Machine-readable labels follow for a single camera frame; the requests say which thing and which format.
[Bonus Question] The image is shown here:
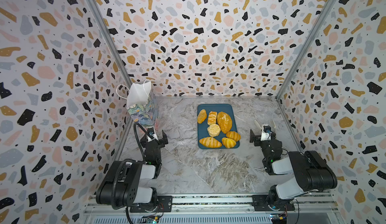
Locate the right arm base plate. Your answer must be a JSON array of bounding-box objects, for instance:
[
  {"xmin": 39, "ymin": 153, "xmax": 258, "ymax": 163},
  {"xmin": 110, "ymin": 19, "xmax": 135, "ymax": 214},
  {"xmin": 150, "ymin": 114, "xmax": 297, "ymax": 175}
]
[{"xmin": 252, "ymin": 195, "xmax": 295, "ymax": 212}]

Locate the left corner aluminium post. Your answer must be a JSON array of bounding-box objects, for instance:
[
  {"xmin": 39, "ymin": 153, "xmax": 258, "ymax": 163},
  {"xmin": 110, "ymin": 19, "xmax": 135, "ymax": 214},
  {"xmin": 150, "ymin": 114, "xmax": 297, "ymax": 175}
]
[{"xmin": 85, "ymin": 0, "xmax": 132, "ymax": 87}]

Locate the large oval brown bread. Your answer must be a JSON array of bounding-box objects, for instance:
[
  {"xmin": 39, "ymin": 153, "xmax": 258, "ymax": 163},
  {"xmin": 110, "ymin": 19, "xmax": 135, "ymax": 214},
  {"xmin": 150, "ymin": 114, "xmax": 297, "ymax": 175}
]
[{"xmin": 217, "ymin": 112, "xmax": 233, "ymax": 134}]

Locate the small oval bread roll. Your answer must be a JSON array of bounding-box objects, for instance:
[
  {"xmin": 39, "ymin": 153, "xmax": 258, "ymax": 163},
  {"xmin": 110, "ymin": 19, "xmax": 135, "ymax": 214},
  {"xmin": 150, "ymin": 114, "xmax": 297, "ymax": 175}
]
[{"xmin": 197, "ymin": 109, "xmax": 207, "ymax": 124}]

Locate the corner aluminium post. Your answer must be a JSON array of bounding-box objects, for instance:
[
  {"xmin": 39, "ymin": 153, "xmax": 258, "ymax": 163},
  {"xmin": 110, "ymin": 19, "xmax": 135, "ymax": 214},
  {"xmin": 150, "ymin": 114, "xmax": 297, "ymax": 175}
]
[
  {"xmin": 275, "ymin": 0, "xmax": 347, "ymax": 99},
  {"xmin": 85, "ymin": 0, "xmax": 132, "ymax": 87}
]

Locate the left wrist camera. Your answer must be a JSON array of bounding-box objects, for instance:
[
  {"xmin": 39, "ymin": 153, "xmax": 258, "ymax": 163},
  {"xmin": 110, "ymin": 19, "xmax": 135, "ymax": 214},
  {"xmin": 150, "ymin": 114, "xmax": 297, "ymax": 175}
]
[{"xmin": 147, "ymin": 127, "xmax": 158, "ymax": 140}]

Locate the round pale bread bun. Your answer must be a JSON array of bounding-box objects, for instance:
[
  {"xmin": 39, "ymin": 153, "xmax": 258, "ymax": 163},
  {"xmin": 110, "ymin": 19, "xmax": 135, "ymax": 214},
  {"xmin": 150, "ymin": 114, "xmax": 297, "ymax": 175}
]
[{"xmin": 207, "ymin": 124, "xmax": 221, "ymax": 137}]

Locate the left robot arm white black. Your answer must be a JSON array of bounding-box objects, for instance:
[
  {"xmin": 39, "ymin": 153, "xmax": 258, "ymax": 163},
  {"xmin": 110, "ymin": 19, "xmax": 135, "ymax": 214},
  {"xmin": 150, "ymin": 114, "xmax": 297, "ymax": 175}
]
[{"xmin": 95, "ymin": 131, "xmax": 168, "ymax": 212}]

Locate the teal rectangular tray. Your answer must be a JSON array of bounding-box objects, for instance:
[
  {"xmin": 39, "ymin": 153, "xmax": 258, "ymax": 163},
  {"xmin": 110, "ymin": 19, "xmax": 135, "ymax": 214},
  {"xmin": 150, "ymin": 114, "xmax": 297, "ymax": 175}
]
[{"xmin": 197, "ymin": 103, "xmax": 241, "ymax": 150}]

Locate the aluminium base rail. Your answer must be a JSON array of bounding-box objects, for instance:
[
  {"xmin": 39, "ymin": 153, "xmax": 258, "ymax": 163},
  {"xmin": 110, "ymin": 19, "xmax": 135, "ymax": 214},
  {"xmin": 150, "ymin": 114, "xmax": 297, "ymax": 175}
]
[{"xmin": 81, "ymin": 193, "xmax": 341, "ymax": 224}]

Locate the shell shaped bread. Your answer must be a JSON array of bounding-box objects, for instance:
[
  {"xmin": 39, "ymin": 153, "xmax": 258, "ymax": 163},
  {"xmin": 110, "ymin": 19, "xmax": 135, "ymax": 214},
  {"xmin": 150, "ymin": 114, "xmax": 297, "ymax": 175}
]
[
  {"xmin": 222, "ymin": 137, "xmax": 237, "ymax": 149},
  {"xmin": 226, "ymin": 131, "xmax": 241, "ymax": 142}
]

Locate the croissant shaped bread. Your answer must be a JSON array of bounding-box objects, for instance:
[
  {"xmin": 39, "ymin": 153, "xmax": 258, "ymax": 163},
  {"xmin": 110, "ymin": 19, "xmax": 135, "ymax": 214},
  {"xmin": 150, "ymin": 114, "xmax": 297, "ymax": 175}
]
[{"xmin": 199, "ymin": 136, "xmax": 222, "ymax": 149}]

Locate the right corner aluminium post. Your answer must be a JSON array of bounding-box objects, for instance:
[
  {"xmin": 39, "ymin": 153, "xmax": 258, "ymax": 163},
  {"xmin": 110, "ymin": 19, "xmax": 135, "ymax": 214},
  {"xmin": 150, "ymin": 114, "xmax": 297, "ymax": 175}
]
[{"xmin": 275, "ymin": 0, "xmax": 347, "ymax": 99}]

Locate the striped glazed bread loaf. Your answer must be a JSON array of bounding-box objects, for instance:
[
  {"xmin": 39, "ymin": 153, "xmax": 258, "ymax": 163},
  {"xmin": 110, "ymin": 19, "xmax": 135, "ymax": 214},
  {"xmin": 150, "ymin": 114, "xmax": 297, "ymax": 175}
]
[{"xmin": 207, "ymin": 111, "xmax": 218, "ymax": 125}]

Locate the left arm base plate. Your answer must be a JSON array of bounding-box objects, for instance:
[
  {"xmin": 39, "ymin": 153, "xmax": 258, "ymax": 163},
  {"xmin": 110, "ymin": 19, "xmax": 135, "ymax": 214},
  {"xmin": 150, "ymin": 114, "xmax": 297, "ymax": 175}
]
[{"xmin": 130, "ymin": 195, "xmax": 173, "ymax": 214}]

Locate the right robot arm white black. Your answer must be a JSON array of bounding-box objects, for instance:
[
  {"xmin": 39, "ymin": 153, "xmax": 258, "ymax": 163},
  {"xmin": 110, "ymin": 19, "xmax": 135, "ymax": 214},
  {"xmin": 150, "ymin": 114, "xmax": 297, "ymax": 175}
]
[{"xmin": 249, "ymin": 121, "xmax": 337, "ymax": 211}]

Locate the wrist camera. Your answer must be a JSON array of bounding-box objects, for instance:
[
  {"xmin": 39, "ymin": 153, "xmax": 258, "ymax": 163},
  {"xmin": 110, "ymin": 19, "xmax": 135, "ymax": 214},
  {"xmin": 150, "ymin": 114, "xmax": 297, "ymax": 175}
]
[
  {"xmin": 260, "ymin": 125, "xmax": 272, "ymax": 141},
  {"xmin": 147, "ymin": 127, "xmax": 158, "ymax": 140}
]

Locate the black corrugated cable conduit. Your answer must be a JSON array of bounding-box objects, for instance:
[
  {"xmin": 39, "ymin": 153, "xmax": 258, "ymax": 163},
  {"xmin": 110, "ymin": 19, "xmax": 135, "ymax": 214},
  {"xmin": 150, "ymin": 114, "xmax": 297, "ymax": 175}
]
[{"xmin": 110, "ymin": 122, "xmax": 155, "ymax": 210}]

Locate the floral paper bag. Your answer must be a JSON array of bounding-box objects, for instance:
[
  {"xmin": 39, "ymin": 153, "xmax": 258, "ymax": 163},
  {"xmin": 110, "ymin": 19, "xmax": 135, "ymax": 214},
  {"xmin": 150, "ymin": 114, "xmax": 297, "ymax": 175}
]
[{"xmin": 116, "ymin": 80, "xmax": 158, "ymax": 128}]

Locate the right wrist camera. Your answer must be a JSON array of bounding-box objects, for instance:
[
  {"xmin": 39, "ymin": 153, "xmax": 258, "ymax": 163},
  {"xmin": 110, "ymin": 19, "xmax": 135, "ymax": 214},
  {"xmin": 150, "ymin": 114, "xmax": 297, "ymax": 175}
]
[{"xmin": 260, "ymin": 125, "xmax": 272, "ymax": 141}]

